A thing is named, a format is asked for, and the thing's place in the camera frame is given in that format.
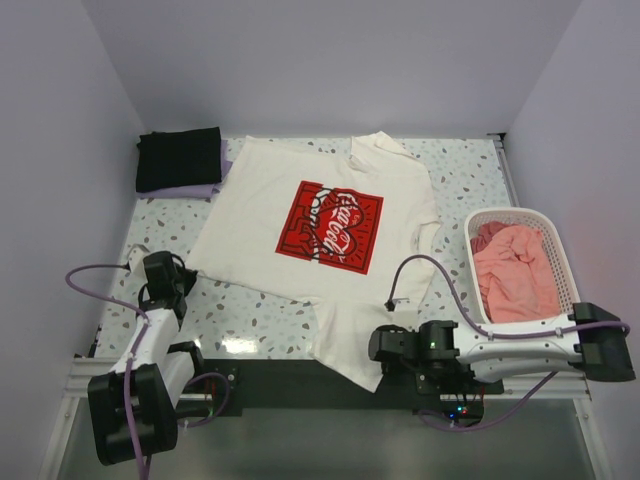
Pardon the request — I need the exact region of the white t shirt red print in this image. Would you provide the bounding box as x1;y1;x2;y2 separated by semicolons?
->
187;132;440;392

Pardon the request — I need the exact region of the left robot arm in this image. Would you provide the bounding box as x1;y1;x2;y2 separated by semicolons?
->
87;251;207;466

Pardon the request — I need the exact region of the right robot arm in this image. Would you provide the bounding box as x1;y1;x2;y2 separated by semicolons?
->
368;302;636;394

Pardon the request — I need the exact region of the folded purple t shirt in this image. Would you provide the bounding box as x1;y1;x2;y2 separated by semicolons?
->
139;139;234;202

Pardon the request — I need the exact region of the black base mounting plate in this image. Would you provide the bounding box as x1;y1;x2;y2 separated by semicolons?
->
176;359;504;426

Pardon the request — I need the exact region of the folded black t shirt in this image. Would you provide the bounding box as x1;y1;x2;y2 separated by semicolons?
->
135;127;222;193

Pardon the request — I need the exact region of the pink t shirt in basket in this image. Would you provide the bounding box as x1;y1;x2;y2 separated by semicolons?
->
470;221;561;323

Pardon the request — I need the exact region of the white plastic laundry basket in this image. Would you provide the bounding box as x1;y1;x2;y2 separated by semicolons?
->
463;207;581;323

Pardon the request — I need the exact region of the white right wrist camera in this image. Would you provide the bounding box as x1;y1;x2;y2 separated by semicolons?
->
385;298;419;329

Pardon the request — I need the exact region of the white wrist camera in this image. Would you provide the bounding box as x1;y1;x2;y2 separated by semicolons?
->
385;298;419;329
126;244;150;277

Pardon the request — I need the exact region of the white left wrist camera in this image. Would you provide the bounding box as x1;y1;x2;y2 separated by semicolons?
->
126;244;150;277

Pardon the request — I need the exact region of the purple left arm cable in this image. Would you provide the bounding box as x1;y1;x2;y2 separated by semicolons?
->
65;263;232;480

